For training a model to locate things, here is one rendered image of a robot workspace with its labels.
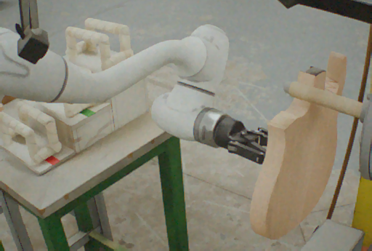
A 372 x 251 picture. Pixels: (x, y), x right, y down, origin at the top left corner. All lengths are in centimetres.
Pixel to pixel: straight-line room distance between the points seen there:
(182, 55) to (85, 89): 31
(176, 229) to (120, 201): 109
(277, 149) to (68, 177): 61
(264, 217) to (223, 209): 167
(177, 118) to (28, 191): 45
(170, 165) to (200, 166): 144
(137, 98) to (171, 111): 31
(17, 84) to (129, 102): 74
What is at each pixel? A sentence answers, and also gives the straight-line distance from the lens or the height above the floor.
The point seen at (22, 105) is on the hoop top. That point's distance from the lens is 172.
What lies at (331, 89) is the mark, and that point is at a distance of 137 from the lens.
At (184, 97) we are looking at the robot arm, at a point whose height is 112.
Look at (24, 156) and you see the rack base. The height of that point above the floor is 94.
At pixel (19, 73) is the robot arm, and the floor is 139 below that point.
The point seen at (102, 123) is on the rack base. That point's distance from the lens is 169.
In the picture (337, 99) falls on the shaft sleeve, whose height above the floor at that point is 126.
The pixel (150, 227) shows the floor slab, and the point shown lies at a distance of 281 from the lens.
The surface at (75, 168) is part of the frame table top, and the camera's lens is 159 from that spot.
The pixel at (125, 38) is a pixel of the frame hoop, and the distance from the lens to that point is 172.
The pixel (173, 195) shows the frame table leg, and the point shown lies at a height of 69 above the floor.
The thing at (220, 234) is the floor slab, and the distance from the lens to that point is 274.
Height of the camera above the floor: 178
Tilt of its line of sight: 28 degrees down
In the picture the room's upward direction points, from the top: 4 degrees counter-clockwise
